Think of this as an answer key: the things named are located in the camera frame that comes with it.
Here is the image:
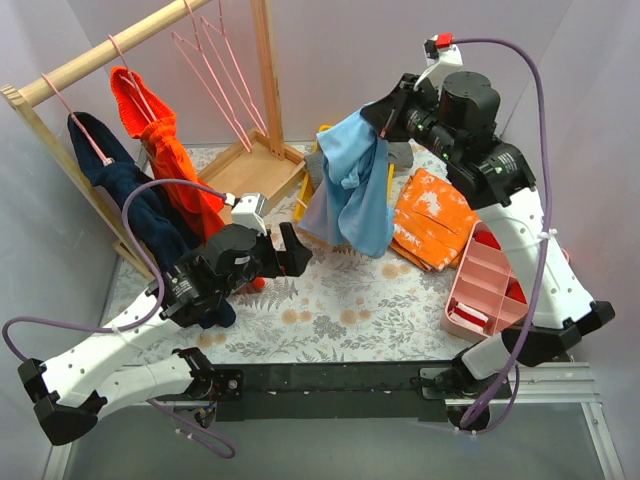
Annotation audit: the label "floral patterned table mat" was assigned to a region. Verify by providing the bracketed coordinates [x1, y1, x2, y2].
[99, 138, 526, 364]

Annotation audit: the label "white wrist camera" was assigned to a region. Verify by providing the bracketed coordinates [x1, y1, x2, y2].
[231, 192, 267, 235]
[413, 32, 463, 91]

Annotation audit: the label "red cloth front compartment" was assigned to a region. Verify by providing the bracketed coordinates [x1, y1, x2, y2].
[449, 302, 489, 331]

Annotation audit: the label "navy blue garment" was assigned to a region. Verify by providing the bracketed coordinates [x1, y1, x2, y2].
[66, 111, 237, 329]

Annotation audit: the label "pink hanger with orange garment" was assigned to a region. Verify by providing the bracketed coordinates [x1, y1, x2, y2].
[108, 35, 157, 123]

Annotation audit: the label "grey shorts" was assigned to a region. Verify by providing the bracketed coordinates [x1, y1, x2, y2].
[304, 142, 414, 189]

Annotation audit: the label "wooden clothes rack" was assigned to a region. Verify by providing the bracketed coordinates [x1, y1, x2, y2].
[0, 0, 307, 295]

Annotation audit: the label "light blue shorts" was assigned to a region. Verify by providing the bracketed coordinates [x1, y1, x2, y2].
[299, 111, 394, 258]

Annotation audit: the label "yellow plastic tray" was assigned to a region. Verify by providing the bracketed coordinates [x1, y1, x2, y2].
[293, 124, 396, 226]

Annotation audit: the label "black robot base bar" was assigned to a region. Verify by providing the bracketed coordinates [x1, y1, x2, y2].
[149, 349, 516, 434]

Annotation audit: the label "empty pink hanger right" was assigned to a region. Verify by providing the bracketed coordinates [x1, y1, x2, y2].
[199, 1, 266, 151]

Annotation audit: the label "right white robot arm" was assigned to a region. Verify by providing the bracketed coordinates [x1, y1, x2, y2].
[361, 71, 615, 398]

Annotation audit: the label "red cloth right compartment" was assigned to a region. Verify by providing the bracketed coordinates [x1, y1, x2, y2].
[505, 278, 527, 304]

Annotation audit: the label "empty pink hanger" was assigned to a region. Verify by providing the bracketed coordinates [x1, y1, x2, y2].
[199, 1, 266, 151]
[171, 0, 252, 153]

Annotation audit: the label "pink compartment organizer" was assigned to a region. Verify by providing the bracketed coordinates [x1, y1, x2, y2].
[441, 221, 528, 342]

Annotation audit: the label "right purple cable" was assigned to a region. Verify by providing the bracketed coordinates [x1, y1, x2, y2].
[449, 37, 554, 435]

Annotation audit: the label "purple cable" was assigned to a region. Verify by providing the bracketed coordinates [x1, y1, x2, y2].
[449, 37, 554, 435]
[1, 179, 236, 364]

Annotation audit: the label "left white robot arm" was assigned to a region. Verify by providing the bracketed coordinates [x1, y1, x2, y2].
[18, 222, 312, 446]

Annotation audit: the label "red cloth compartment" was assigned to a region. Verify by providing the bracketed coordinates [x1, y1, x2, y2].
[505, 278, 527, 304]
[449, 302, 489, 331]

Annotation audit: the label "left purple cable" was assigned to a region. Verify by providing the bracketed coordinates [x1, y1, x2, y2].
[1, 179, 236, 364]

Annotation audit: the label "pink hanger with navy garment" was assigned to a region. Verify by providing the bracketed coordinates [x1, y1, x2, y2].
[41, 73, 114, 166]

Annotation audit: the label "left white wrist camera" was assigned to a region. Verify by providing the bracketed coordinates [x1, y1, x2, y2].
[231, 192, 267, 235]

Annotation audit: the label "red cloth in organizer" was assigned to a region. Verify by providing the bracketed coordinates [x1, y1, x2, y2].
[473, 231, 501, 251]

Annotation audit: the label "orange tie-dye shorts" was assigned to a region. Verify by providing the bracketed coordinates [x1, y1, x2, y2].
[390, 168, 478, 271]

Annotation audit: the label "empty pink hanger left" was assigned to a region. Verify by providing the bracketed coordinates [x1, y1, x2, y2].
[171, 0, 252, 153]

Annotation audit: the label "bright orange garment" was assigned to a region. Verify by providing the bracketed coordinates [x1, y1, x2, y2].
[109, 65, 265, 292]

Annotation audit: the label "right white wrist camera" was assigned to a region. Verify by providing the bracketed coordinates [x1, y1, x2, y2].
[413, 32, 463, 91]

